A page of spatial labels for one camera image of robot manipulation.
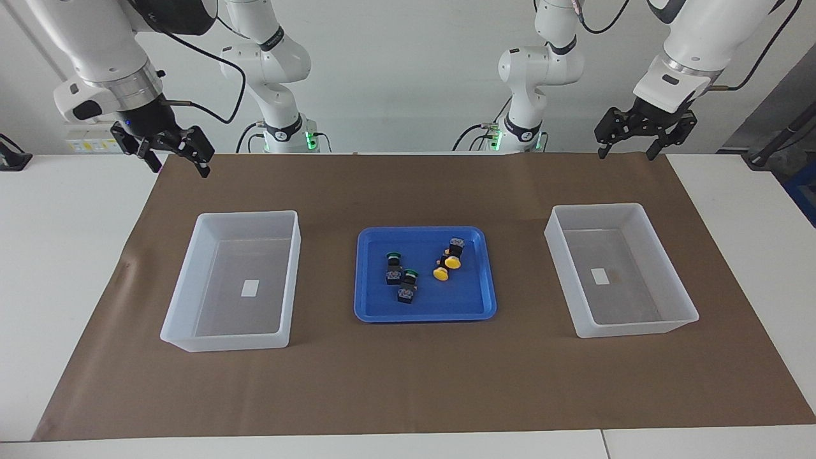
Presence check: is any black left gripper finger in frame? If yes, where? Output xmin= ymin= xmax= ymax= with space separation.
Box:
xmin=594 ymin=107 xmax=639 ymax=159
xmin=646 ymin=112 xmax=698 ymax=161

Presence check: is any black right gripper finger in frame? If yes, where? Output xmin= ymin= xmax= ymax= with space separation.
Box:
xmin=110 ymin=123 xmax=164 ymax=174
xmin=166 ymin=125 xmax=215 ymax=179

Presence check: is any black tripod stand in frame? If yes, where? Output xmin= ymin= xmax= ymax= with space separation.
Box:
xmin=743 ymin=105 xmax=816 ymax=170

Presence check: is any blue crate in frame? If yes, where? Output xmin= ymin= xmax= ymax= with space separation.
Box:
xmin=783 ymin=163 xmax=816 ymax=228

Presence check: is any translucent white plastic box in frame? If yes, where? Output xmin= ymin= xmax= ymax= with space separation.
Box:
xmin=159 ymin=210 xmax=302 ymax=353
xmin=544 ymin=203 xmax=700 ymax=339

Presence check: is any blue plastic tray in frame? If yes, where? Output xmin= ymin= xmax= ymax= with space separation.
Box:
xmin=354 ymin=226 xmax=497 ymax=323

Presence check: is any brown paper mat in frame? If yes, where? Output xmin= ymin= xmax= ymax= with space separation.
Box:
xmin=32 ymin=152 xmax=816 ymax=442

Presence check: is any black base cable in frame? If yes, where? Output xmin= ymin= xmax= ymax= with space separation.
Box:
xmin=451 ymin=96 xmax=513 ymax=152
xmin=235 ymin=121 xmax=266 ymax=154

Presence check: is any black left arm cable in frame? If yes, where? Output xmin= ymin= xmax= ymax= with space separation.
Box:
xmin=708 ymin=0 xmax=805 ymax=92

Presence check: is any black clamp mount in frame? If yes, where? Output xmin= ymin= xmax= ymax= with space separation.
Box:
xmin=0 ymin=133 xmax=33 ymax=171

